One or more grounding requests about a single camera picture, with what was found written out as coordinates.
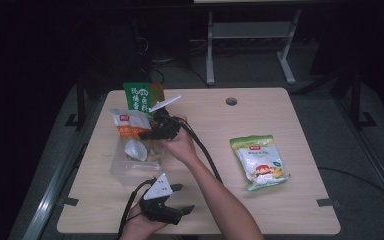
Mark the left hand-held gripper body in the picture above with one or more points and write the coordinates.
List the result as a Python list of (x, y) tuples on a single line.
[(158, 206)]

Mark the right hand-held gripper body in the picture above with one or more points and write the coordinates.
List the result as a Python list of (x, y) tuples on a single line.
[(168, 128)]

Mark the white and orange food packet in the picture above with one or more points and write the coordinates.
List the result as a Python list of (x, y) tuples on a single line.
[(130, 126)]

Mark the green and red seasoning packet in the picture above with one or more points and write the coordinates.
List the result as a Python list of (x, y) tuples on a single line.
[(140, 96)]

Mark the clear plastic container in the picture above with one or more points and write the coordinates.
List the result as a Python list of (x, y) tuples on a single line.
[(136, 166)]

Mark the person's right hand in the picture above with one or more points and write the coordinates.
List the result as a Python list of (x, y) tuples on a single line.
[(181, 146)]

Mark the person's left hand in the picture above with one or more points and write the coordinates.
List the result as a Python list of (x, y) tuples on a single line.
[(140, 223)]

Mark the grey table grommet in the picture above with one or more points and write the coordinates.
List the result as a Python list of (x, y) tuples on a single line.
[(231, 101)]

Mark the black metal stand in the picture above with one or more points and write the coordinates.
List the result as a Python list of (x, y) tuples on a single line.
[(80, 106), (356, 100)]

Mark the white and green food packet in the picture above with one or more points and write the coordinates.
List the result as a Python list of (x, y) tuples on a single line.
[(260, 163)]

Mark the black tape piece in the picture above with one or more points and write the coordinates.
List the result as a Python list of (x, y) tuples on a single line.
[(70, 201), (325, 202)]

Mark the silver metal rail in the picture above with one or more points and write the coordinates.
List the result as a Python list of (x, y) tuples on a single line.
[(373, 160), (53, 196)]

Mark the white metal desk frame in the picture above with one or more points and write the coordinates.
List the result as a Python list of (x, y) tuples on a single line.
[(250, 30)]

